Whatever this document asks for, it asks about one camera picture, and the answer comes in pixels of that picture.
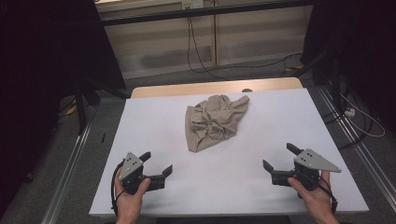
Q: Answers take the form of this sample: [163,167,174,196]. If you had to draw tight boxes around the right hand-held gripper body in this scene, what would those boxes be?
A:
[270,147,343,200]

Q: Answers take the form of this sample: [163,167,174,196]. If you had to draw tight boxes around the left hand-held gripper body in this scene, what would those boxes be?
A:
[118,151,166,196]

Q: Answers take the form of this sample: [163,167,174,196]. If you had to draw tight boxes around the beige pants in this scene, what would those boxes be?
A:
[184,94,251,154]

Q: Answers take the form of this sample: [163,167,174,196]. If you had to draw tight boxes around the person's right hand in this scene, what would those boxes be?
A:
[287,170,339,220]

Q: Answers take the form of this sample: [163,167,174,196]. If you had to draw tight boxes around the person's left hand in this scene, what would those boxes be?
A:
[114,167,151,222]

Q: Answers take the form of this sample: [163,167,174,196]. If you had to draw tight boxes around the black metal stand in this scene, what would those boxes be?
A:
[74,77,131,136]
[292,49,344,108]

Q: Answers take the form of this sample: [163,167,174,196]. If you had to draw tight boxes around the yellow floor tape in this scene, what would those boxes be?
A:
[64,98,79,118]

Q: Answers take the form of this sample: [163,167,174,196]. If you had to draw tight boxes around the black curtain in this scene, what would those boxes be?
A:
[299,0,396,133]
[0,0,128,216]

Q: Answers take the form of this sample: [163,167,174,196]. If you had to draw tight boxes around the black horizontal bar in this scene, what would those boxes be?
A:
[98,0,314,28]

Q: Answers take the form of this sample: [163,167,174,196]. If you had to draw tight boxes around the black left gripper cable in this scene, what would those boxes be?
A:
[110,160,127,217]

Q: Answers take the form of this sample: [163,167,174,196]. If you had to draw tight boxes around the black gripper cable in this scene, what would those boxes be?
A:
[110,160,127,217]
[317,181,339,216]

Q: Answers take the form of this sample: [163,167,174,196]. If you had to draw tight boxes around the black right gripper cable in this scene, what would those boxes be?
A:
[317,181,339,216]

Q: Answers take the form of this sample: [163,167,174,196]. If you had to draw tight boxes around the black floor cable bundle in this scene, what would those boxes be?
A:
[321,90,375,151]

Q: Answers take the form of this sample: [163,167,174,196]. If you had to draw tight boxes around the aluminium floor rail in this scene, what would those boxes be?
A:
[317,84,396,213]
[40,119,93,224]

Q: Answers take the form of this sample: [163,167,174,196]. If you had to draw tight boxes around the white cable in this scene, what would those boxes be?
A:
[339,92,387,139]

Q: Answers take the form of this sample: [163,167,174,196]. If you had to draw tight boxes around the black hanging cable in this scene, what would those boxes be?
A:
[188,16,230,82]
[186,16,304,75]

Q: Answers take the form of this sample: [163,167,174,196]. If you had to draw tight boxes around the white wall socket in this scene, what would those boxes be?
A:
[181,0,205,10]

